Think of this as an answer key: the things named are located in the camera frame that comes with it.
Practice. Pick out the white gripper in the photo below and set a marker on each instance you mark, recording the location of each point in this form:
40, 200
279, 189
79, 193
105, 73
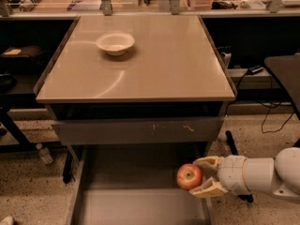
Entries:
232, 173

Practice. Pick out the red apple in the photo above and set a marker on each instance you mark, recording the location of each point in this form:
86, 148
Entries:
189, 176

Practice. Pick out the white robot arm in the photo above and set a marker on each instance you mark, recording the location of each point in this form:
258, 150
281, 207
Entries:
277, 177

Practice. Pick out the closed top drawer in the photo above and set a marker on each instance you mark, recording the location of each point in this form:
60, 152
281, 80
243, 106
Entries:
122, 131

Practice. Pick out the open middle drawer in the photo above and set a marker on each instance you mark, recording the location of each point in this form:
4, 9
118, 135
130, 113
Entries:
135, 184

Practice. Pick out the grey drawer cabinet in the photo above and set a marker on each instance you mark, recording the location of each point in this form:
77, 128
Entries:
173, 70

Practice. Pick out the black power adapter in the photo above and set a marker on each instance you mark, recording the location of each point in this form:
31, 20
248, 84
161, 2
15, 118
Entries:
254, 70

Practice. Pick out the white paper bowl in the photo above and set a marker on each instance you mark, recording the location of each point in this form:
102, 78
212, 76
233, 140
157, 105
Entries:
115, 43

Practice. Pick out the plastic water bottle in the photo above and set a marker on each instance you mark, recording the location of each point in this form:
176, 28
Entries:
44, 154

